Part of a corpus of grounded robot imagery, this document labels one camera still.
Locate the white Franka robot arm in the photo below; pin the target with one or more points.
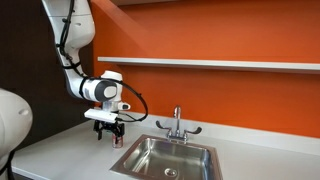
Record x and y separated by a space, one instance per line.
80 26

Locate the white backsplash strip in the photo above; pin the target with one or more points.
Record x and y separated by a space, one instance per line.
233 133

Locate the long white wall shelf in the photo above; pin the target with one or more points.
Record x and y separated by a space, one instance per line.
216 64

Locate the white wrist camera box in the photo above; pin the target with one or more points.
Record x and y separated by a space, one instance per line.
100 115

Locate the red soda can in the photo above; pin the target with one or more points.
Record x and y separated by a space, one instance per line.
117 142

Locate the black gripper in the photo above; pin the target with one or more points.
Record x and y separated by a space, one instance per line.
108 126

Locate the dark wood cabinet panel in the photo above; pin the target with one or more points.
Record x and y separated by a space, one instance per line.
33 66

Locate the stainless steel sink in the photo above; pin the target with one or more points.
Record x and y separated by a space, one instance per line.
173 160

